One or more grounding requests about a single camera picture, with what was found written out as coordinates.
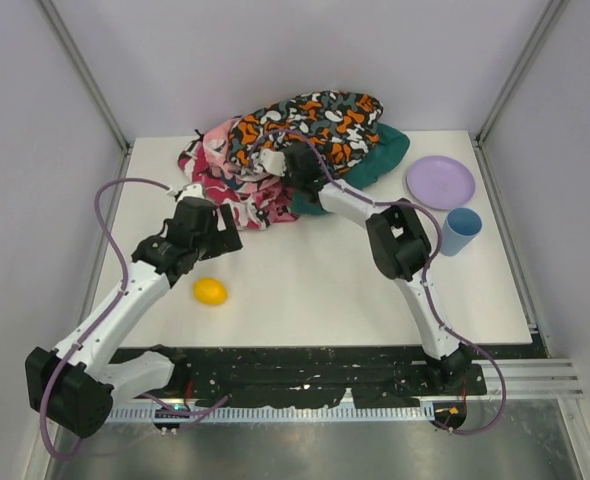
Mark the pink patterned cloth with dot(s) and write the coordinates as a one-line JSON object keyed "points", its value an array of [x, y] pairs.
{"points": [[257, 200]]}

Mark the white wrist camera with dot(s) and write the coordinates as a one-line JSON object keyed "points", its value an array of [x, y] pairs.
{"points": [[273, 162], [193, 190]]}

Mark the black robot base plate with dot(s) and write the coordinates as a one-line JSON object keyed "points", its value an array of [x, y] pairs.
{"points": [[318, 377]]}

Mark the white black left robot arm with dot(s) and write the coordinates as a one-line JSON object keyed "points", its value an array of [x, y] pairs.
{"points": [[75, 384]]}

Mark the teal green cloth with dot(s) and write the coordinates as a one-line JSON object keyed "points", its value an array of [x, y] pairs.
{"points": [[380, 160]]}

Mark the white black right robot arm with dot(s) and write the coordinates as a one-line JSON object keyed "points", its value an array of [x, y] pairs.
{"points": [[401, 251]]}

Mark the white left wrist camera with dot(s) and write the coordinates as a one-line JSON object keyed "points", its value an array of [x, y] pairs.
{"points": [[193, 190]]}

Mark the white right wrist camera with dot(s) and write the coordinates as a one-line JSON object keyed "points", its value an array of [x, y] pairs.
{"points": [[273, 162]]}

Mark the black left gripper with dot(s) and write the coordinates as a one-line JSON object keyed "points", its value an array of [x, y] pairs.
{"points": [[228, 228]]}

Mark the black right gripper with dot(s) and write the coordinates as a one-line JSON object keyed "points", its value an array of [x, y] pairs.
{"points": [[298, 163]]}

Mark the lilac plastic plate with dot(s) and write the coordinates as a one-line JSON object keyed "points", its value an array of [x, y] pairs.
{"points": [[440, 182]]}

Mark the blue plastic cup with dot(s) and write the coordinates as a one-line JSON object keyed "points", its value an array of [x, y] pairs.
{"points": [[460, 227]]}

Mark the yellow lemon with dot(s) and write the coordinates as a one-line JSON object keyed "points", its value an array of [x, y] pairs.
{"points": [[209, 291]]}

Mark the orange black camouflage shorts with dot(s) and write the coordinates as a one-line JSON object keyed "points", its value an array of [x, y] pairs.
{"points": [[342, 125]]}

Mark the white slotted cable duct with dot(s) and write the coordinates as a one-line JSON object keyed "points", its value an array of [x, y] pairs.
{"points": [[344, 412]]}

